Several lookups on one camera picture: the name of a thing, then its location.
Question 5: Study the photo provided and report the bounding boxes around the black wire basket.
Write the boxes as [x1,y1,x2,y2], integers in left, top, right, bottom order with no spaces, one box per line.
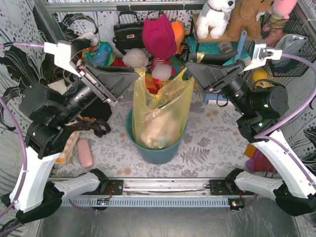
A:
[260,12,316,78]

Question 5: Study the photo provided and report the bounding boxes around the orange checked towel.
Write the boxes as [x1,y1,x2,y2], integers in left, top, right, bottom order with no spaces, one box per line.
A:
[55,131,80,164]

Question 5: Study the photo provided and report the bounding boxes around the teal folded cloth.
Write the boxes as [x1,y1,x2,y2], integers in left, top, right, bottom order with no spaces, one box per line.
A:
[186,37,249,66]

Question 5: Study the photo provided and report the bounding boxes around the crumpled white paper trash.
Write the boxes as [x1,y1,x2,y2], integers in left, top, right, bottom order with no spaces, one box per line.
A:
[140,111,181,150]

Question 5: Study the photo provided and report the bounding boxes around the silver foil pouch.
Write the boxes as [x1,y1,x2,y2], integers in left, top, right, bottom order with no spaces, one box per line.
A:
[265,32,308,55]

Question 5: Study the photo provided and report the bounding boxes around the yellow translucent trash bag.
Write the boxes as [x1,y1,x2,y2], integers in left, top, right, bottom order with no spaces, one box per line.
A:
[132,68,195,149]

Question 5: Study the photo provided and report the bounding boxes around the colourful printed cloth bag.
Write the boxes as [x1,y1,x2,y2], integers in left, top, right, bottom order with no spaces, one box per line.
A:
[82,41,116,66]

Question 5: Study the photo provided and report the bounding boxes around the white plush dog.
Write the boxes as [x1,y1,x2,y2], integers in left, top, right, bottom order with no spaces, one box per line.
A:
[196,0,236,39]

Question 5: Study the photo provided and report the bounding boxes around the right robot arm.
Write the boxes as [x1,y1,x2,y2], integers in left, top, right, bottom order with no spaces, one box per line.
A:
[186,60,316,216]

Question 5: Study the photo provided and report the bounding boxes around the pink glasses case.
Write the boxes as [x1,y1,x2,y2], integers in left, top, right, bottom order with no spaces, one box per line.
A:
[77,139,93,168]

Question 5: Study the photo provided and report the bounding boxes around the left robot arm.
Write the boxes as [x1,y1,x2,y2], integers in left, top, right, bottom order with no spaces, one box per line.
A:
[1,59,139,224]

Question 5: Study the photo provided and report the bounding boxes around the metal base rail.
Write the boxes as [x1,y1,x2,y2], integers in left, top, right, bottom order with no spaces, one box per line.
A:
[49,177,272,208]

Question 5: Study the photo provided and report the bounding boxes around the brown plush bear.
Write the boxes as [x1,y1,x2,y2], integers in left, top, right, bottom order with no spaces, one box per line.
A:
[227,0,274,39]

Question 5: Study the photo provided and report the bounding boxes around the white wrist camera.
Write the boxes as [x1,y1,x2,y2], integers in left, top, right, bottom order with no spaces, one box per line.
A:
[244,39,282,72]
[44,40,80,77]

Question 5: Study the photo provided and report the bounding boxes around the blue floor sweeper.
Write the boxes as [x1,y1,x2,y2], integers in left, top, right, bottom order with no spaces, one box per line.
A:
[204,31,247,107]

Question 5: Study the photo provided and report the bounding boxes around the red folded cloth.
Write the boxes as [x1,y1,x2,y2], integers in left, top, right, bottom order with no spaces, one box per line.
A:
[111,58,127,67]

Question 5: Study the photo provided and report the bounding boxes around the orange plush toy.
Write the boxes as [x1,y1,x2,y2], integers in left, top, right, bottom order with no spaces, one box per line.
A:
[171,21,185,54]

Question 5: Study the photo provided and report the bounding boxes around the magenta fabric bag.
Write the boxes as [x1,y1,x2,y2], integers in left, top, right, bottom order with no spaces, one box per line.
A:
[142,13,177,59]

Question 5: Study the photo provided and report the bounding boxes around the cream plush sheep toy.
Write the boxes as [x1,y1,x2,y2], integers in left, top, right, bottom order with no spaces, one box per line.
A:
[122,48,149,68]

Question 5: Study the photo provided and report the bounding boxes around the teal plastic trash bin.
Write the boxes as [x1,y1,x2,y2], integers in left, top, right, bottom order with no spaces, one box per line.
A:
[125,109,187,165]

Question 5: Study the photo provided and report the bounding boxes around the wooden metal shelf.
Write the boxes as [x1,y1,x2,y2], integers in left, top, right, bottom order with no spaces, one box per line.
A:
[186,14,253,61]

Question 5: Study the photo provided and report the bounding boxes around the black leather handbag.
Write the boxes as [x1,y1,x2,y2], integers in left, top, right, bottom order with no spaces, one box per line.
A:
[113,11,145,55]

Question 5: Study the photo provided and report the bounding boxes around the cream canvas tote bag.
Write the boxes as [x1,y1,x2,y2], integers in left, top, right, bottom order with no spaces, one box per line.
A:
[48,79,67,94]

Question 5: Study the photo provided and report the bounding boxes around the pink plush toy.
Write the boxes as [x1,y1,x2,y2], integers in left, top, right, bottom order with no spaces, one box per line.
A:
[267,0,297,29]

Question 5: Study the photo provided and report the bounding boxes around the yellow plush duck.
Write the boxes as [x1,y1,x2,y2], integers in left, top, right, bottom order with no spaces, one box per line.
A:
[252,68,269,88]

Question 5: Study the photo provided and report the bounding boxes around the rainbow striped folded cloth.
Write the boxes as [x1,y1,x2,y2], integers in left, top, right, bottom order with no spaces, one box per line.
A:
[145,56,185,94]

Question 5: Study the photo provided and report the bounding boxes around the brown patterned bag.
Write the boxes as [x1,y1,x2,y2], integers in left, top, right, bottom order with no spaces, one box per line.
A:
[66,117,111,138]

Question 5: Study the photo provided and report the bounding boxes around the pink plush doll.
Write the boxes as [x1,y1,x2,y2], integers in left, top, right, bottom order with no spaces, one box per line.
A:
[151,57,175,82]

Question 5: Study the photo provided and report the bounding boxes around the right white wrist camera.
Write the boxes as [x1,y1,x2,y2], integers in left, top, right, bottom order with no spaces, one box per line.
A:
[244,39,282,72]

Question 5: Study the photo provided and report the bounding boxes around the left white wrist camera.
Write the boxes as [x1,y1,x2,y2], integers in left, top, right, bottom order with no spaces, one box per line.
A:
[44,40,80,77]

